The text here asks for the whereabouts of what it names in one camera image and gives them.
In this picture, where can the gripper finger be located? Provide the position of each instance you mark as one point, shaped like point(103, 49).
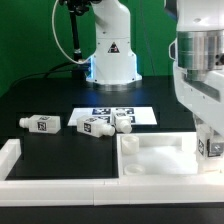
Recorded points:
point(199, 124)
point(215, 145)

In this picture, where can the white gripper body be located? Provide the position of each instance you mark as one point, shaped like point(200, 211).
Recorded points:
point(204, 99)

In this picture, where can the white square table top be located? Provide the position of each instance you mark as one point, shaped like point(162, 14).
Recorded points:
point(162, 158)

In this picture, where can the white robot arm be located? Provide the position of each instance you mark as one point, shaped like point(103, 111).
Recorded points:
point(197, 53)

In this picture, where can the white marker sheet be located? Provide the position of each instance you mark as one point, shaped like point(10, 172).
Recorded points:
point(138, 115)

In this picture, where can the white U-shaped fence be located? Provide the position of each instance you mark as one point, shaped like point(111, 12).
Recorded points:
point(128, 190)

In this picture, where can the black camera stand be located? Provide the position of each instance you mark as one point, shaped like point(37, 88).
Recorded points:
point(76, 8)

